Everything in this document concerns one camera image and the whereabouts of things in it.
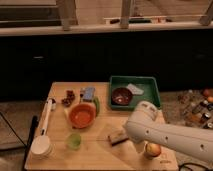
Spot brown toy pieces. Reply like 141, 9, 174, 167
61, 90, 75, 107

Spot red yellow apple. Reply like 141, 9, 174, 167
144, 143, 161, 158

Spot green vegetable toy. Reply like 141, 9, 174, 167
93, 97, 100, 116

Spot green plastic tray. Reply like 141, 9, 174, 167
108, 76, 161, 111

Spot black cable on floor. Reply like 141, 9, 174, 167
178, 162, 213, 171

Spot white long-handled brush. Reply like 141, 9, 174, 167
30, 98, 56, 157

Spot orange bowl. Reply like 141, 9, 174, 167
68, 103, 96, 129

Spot small metal utensil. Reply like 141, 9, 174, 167
80, 88, 85, 102

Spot dark red bowl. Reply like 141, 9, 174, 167
111, 87, 133, 106

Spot wooden block eraser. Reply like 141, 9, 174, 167
108, 130, 128, 146

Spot spice jars on floor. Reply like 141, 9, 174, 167
178, 88, 213, 130

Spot green plastic cup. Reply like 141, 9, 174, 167
66, 133, 81, 150

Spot white cloth in tray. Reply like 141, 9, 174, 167
127, 83, 144, 95

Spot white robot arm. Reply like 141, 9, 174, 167
123, 101, 213, 163

